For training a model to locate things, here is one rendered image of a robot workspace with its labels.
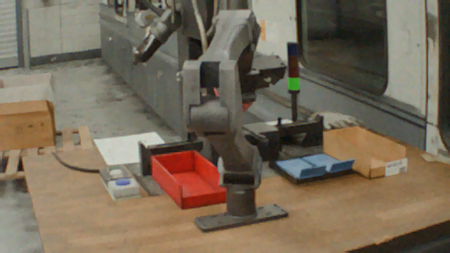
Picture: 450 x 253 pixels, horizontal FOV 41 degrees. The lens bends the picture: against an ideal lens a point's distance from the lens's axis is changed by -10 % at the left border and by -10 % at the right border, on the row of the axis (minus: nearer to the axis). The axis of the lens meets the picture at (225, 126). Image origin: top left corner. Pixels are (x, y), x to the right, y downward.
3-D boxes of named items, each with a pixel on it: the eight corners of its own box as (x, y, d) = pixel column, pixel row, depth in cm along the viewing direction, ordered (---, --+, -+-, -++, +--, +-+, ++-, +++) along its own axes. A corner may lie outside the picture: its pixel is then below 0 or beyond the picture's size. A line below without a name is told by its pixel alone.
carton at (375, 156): (369, 183, 159) (370, 154, 157) (322, 158, 182) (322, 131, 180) (406, 174, 164) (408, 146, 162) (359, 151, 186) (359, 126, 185)
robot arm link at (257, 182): (221, 154, 140) (215, 162, 135) (262, 155, 138) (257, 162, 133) (222, 181, 142) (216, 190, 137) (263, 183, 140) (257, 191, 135)
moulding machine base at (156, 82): (99, 62, 1004) (97, 3, 980) (161, 55, 1033) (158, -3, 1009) (185, 156, 495) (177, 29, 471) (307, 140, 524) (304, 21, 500)
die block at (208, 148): (211, 170, 173) (210, 143, 171) (199, 160, 182) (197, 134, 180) (279, 159, 180) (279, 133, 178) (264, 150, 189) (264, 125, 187)
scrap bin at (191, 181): (181, 210, 146) (179, 185, 144) (152, 177, 168) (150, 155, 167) (231, 201, 150) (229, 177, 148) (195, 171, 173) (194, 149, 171)
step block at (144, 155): (142, 176, 170) (140, 143, 168) (140, 173, 173) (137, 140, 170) (166, 172, 172) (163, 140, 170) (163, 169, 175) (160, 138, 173)
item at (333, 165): (332, 174, 159) (332, 162, 158) (301, 159, 173) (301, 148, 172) (354, 169, 162) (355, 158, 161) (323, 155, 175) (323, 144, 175)
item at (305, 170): (301, 180, 156) (301, 169, 155) (276, 163, 170) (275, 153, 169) (326, 176, 158) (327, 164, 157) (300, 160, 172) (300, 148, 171)
